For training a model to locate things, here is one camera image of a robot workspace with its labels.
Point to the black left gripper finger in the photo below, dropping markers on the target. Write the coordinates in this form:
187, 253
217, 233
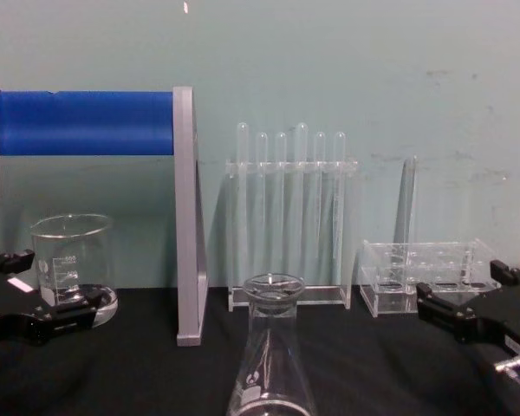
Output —
11, 262
69, 314

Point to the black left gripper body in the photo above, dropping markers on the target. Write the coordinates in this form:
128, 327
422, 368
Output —
8, 299

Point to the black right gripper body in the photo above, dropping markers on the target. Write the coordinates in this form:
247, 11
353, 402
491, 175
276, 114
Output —
518, 316

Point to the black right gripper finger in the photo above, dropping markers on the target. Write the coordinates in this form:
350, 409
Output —
457, 316
515, 276

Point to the low clear acrylic tube rack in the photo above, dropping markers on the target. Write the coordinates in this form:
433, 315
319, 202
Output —
429, 286

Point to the clear glass beaker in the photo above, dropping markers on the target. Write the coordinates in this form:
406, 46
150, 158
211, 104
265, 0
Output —
71, 260

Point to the black table cloth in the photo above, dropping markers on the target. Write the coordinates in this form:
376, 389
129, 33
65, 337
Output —
147, 381

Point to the clear test tube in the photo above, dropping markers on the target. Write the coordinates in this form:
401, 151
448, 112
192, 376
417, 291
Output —
261, 186
302, 182
406, 203
339, 186
280, 186
320, 186

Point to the grey pipette stand panel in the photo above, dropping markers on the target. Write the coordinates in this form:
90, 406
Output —
190, 242

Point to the blue stand bar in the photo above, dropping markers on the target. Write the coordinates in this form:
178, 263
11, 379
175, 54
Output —
84, 123

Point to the tall clear acrylic tube rack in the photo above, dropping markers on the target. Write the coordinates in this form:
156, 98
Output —
288, 299

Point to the clear glass conical flask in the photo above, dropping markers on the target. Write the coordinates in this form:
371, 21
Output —
271, 346

